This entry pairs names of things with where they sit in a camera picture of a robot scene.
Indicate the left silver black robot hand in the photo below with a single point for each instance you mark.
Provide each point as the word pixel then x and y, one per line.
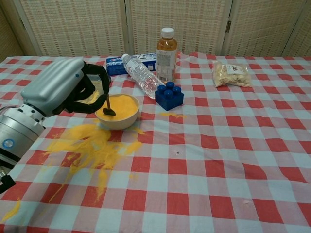
pixel 53 85

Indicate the metal tray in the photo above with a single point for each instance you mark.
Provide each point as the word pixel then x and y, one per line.
pixel 96 81

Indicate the off-white bowl of yellow powder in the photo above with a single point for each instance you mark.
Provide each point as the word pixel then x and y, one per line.
pixel 124 114

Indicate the blue white toothpaste box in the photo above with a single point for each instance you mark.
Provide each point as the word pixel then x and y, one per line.
pixel 115 66

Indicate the spilled yellow powder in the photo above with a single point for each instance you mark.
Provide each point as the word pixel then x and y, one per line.
pixel 94 145

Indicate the clear plastic water bottle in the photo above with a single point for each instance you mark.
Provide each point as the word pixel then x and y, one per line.
pixel 143 76

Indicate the amber tea bottle white cap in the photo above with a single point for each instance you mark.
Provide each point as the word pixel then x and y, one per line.
pixel 166 60

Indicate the blue toy building block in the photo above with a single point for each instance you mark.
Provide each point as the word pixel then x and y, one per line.
pixel 170 99

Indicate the beige woven folding screen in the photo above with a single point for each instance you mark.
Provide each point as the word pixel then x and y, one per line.
pixel 182 24

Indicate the red white checkered tablecloth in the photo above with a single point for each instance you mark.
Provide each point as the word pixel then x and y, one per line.
pixel 206 157

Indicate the clear bag of nuts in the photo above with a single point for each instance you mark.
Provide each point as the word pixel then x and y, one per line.
pixel 230 75

